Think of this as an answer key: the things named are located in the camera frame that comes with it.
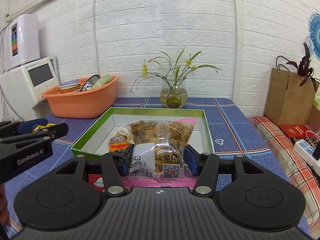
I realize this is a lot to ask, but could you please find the blue paper fan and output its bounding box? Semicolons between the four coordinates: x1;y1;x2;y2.
306;12;320;60

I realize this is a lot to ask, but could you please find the white appliance with screen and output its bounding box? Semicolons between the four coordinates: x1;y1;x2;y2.
1;56;59;121

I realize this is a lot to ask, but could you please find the white water purifier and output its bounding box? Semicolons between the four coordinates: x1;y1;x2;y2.
4;14;41;71

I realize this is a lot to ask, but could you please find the metal pot lid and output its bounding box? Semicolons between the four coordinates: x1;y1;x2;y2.
80;74;100;92

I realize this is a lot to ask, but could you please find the brown paper bag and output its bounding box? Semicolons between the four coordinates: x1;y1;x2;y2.
264;55;319;125

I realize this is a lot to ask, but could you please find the tin can in basin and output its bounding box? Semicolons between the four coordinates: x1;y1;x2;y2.
58;82;80;94

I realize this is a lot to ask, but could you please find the red nut snack pouch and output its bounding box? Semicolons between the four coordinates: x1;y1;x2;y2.
88;174;105;192

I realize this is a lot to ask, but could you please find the person's hand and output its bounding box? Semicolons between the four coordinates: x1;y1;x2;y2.
0;184;11;227

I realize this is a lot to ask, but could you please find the clear cookie bag pink seal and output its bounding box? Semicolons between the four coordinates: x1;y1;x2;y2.
123;121;196;188

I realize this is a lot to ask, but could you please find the green cardboard box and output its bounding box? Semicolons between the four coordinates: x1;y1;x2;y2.
71;107;215;159

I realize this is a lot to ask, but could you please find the green sponge block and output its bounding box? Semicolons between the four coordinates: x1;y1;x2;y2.
92;74;112;89

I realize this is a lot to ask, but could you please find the orange plaid cushion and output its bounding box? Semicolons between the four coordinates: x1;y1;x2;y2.
250;116;319;238

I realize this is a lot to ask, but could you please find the red booklet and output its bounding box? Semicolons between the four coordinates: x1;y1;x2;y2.
279;125;309;138

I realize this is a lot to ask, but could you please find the orange plastic basin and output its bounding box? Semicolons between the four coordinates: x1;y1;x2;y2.
43;75;119;119

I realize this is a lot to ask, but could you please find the glass vase with plant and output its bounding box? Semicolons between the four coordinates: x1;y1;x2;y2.
130;48;221;109

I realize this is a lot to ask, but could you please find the white power strip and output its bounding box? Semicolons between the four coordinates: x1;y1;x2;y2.
293;139;319;175

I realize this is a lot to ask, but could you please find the small wrapped snack in box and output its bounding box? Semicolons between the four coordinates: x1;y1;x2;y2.
108;127;134;152

